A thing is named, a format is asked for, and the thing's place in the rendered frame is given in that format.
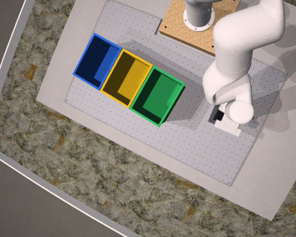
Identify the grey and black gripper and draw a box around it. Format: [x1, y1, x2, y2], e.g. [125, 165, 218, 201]
[216, 102, 228, 113]

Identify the green bin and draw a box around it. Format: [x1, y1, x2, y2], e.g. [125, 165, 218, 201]
[129, 66, 185, 127]

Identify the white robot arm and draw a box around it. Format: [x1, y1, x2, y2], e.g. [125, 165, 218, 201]
[184, 0, 285, 136]

